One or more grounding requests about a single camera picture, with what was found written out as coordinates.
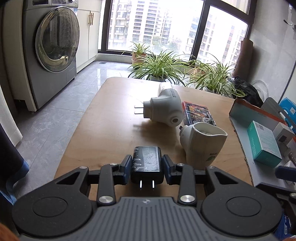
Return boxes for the spider plant in terracotta pot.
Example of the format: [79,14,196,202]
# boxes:
[131,42,149,64]

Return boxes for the white plug-in mosquito repeller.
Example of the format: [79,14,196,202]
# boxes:
[134,82,184,127]

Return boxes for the cream cabinet with gold handles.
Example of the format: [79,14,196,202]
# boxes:
[76,0,102,72]

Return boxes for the white ceramic cup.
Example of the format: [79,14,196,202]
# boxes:
[180,122,228,170]

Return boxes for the black bag on floor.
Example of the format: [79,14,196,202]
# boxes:
[234,76,263,108]

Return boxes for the grey chair back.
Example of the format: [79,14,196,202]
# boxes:
[261,97,293,125]

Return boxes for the teal product box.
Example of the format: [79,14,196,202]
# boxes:
[247,121,282,168]

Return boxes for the black power adapter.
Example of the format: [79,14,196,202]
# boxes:
[130,146,164,189]

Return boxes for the silver front-load washing machine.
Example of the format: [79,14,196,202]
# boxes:
[22,1,80,109]

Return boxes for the right spider plant white pot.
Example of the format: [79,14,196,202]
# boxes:
[184,55,245,98]

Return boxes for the orange grey cardboard tray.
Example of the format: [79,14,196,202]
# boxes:
[229,99,295,191]

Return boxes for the brown rolled mat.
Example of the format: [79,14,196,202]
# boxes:
[232,38,253,80]

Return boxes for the dark playing card box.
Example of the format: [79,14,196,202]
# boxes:
[182,101,216,126]

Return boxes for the large spider plant white pot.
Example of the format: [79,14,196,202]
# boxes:
[129,51,189,86]

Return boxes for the small white adapter box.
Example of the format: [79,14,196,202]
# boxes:
[273,122,295,148]

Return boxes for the blue box on chair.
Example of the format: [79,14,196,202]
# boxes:
[280,97,296,133]

